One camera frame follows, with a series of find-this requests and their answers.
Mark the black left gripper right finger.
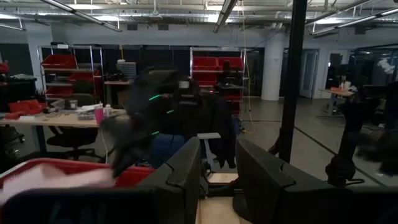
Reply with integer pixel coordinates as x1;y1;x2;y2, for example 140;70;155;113
233;139;337;224

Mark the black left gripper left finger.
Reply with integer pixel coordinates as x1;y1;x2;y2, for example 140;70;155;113
136;137;203;224

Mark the pink white cloth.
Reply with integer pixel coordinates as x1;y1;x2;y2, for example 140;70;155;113
0;163;116;205

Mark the red plastic bin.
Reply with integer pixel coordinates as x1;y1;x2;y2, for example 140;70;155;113
0;157;156;208

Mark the red storage bin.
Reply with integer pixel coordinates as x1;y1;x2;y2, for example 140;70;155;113
40;54;78;70
217;56;244;71
192;56;219;71

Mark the pink drink bottle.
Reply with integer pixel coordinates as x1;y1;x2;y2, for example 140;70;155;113
93;103;104;126

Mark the black office chair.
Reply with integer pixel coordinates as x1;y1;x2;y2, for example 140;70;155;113
45;92;105;163

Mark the grey drawer cabinet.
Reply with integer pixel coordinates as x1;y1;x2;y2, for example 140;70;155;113
116;61;138;80

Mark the wooden office desk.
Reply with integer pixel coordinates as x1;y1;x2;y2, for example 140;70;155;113
0;108;130;154

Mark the red cloth pile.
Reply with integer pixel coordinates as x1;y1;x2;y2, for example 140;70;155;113
4;98;48;121

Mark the small wooden table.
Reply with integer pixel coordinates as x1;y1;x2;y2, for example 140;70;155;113
318;87;356;116

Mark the white round column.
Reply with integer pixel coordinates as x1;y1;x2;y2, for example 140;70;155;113
260;32;286;101

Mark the grey glass door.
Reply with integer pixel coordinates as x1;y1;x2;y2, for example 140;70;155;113
299;49;320;100

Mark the long ceiling light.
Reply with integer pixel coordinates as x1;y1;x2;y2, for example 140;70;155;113
306;6;398;37
39;0;123;34
212;0;239;34

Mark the metal wire shelf rack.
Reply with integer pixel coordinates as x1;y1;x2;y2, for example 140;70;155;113
36;44;106;101
188;45;247;121

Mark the black stand post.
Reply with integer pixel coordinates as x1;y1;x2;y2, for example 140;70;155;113
325;98;376;187

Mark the black vertical frame pole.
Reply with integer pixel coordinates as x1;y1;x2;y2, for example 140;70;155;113
278;0;308;164

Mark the yellow hanging power cord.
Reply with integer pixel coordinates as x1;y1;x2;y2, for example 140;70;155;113
241;0;256;135

